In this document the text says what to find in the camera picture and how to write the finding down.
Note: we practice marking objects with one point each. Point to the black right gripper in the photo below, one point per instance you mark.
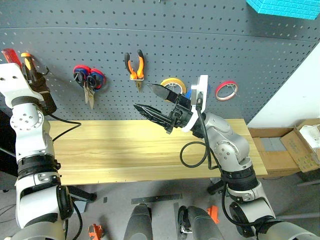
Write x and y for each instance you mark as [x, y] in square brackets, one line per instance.
[181, 112]

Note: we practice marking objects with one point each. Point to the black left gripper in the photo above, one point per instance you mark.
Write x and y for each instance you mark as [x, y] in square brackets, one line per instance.
[48, 100]

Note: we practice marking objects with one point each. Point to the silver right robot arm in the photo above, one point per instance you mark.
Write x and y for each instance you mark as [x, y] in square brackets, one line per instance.
[230, 147]

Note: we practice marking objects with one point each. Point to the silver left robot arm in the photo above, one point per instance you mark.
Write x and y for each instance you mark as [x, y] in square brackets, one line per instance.
[30, 155]

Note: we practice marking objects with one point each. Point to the grey pegboard panel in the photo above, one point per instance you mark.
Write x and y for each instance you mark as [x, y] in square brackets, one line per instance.
[175, 45]

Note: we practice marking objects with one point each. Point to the black pegboard hook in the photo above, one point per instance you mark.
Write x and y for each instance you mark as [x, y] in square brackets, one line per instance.
[46, 72]

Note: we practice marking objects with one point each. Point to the orange and black screwdriver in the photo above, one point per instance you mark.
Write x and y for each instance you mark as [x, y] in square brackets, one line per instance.
[27, 63]

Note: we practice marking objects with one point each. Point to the yellow tape roll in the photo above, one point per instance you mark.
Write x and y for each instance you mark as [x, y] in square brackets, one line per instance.
[181, 84]

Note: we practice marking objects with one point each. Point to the blue tape roll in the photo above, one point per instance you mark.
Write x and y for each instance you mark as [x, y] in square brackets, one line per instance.
[188, 95]

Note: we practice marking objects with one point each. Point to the white metal pliers holder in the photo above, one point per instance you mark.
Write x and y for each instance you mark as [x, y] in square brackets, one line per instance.
[137, 79]

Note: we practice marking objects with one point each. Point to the orange and black pliers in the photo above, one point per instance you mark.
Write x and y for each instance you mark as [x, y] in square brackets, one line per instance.
[137, 71]

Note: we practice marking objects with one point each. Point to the red tape roll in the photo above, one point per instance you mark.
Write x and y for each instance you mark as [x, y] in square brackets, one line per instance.
[221, 94]

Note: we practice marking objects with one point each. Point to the grey metal strip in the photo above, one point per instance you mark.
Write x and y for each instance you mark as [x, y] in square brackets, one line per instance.
[155, 198]

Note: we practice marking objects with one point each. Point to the black table leg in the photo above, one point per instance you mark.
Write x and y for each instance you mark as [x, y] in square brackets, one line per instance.
[83, 195]
[215, 187]

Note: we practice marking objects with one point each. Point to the grey blocks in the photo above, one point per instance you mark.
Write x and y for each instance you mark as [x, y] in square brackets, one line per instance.
[272, 144]

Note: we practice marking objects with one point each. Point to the dark grey rounded shape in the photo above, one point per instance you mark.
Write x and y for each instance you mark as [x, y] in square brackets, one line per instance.
[138, 222]
[200, 223]

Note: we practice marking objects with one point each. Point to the orange clamp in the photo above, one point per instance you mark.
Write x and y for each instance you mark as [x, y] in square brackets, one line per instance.
[213, 214]
[95, 231]

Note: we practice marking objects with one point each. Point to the large open cardboard box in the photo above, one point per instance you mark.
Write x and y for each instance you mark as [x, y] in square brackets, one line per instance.
[275, 162]

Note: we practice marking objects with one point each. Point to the printed cardboard box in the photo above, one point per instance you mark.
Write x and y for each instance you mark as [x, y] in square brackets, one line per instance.
[300, 150]

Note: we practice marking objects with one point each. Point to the white packaged item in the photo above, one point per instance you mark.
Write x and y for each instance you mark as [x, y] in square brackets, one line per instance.
[310, 132]

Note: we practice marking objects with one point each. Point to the cyan foam block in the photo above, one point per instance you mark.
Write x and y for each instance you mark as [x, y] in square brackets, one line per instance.
[282, 8]

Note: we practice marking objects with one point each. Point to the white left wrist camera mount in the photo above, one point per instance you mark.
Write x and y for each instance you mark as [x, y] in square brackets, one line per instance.
[12, 82]

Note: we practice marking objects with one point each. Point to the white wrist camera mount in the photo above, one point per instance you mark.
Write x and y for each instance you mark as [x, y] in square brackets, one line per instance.
[202, 100]
[12, 82]

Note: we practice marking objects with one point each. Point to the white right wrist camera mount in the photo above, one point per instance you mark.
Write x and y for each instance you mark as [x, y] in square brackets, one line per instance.
[202, 100]

